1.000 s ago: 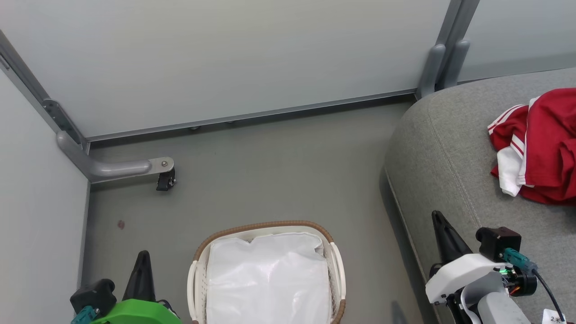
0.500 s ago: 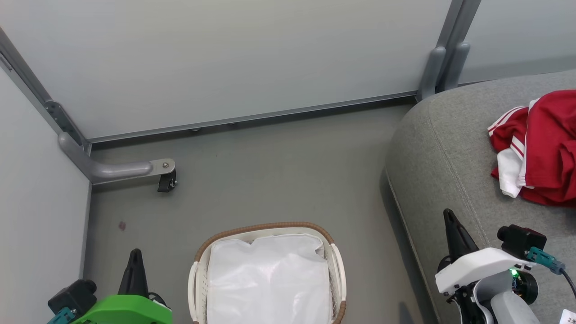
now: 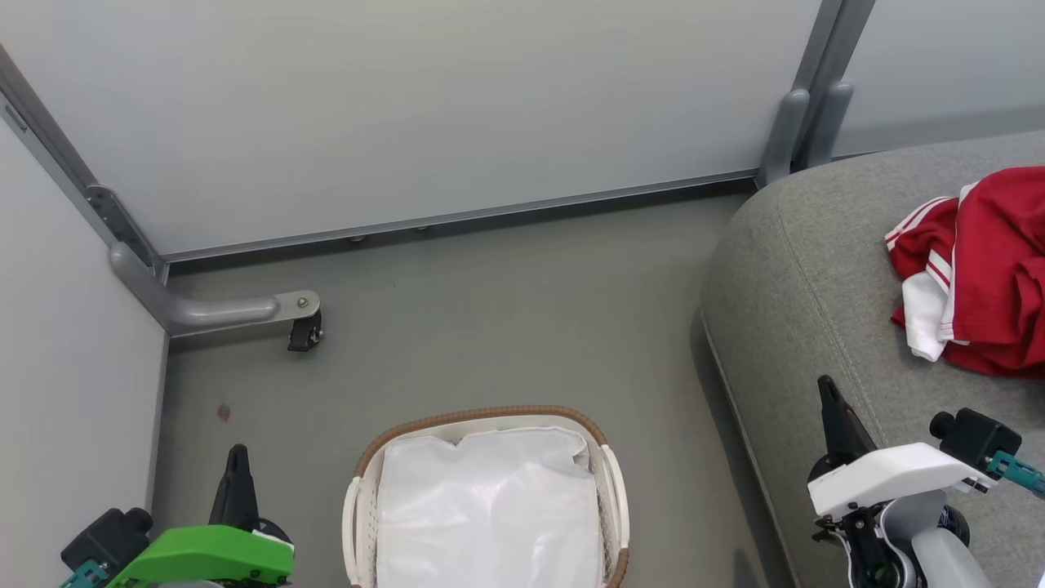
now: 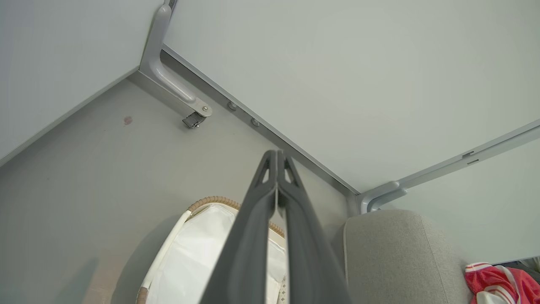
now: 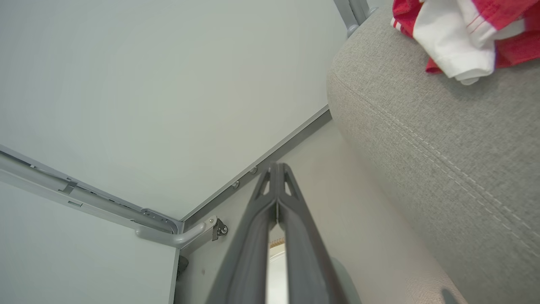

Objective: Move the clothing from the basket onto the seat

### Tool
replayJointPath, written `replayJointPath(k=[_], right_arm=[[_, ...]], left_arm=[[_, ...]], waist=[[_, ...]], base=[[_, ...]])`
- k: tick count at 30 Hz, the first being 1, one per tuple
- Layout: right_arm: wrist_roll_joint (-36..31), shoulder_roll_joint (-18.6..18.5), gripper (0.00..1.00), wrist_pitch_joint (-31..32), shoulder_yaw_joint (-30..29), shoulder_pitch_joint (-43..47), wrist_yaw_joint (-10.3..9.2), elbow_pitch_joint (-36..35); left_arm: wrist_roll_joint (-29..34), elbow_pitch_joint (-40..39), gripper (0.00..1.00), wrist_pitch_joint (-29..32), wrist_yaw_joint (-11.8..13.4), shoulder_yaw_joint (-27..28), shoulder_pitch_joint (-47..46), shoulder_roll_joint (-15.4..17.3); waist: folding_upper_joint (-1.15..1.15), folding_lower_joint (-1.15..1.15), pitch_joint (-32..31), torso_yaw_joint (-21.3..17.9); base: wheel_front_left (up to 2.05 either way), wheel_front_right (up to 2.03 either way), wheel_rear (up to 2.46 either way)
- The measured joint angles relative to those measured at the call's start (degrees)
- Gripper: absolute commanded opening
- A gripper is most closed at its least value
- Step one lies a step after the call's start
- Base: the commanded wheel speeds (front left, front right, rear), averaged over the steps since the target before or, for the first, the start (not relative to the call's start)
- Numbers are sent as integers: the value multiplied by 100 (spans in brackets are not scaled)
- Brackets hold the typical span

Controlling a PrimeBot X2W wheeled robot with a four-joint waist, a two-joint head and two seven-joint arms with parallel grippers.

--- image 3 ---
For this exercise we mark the black caster wheel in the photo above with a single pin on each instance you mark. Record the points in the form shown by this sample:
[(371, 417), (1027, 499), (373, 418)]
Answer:
[(304, 333)]

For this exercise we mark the grey hinged partition post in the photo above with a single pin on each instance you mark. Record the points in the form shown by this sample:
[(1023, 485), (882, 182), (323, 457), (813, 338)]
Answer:
[(57, 139)]

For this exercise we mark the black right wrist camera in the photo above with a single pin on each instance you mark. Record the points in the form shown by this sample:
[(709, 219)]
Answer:
[(976, 437)]

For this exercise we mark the grey rounded partition foot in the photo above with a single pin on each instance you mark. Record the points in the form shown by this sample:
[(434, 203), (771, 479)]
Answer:
[(829, 122), (780, 139)]

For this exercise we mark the white basket liner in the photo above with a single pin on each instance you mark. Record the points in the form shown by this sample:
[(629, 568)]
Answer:
[(490, 506)]

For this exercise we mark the grey fabric sofa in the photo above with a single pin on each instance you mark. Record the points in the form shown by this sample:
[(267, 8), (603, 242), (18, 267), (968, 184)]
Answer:
[(816, 286)]

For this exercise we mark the grey curved partition leg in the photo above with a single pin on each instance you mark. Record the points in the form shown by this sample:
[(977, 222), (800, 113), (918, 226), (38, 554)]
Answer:
[(204, 310)]

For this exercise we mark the teal camera connector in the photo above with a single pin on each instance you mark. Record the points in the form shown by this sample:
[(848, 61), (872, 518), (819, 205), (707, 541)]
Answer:
[(82, 576), (1016, 474)]

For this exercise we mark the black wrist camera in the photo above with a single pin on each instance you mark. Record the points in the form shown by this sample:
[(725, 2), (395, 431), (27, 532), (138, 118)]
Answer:
[(106, 539), (976, 437)]

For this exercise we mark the white laundry basket brown rim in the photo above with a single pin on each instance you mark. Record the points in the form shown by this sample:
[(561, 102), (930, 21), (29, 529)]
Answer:
[(482, 415)]

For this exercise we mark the grey double partition post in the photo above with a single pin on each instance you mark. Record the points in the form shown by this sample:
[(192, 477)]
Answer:
[(833, 41)]

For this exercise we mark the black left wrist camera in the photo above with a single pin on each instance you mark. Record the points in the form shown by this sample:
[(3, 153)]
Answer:
[(106, 539)]

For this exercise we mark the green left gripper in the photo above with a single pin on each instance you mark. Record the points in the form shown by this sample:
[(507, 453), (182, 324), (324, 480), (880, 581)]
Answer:
[(204, 555)]

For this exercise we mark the grey partition bottom rail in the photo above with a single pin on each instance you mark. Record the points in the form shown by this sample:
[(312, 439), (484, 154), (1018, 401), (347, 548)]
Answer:
[(457, 214)]

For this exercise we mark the teal right camera connector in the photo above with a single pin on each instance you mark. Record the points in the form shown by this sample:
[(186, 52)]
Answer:
[(1016, 474)]

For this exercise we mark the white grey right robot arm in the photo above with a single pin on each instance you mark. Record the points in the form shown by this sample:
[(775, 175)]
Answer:
[(922, 543)]

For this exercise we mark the red white basketball jersey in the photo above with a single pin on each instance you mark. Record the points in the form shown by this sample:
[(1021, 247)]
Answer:
[(996, 269)]

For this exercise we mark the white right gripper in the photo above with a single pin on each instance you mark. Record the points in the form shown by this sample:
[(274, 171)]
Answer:
[(890, 478)]

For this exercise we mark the teal left camera connector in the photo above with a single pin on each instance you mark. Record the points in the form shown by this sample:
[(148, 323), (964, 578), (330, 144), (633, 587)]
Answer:
[(82, 576)]

